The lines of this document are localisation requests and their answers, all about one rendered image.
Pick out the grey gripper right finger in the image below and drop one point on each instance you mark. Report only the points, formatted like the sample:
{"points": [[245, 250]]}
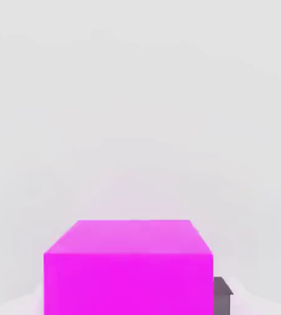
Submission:
{"points": [[221, 297]]}

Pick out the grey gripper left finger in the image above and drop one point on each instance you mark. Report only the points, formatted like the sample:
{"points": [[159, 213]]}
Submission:
{"points": [[32, 305]]}

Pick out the small magenta cube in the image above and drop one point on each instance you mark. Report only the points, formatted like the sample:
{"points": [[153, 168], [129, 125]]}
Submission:
{"points": [[130, 278]]}

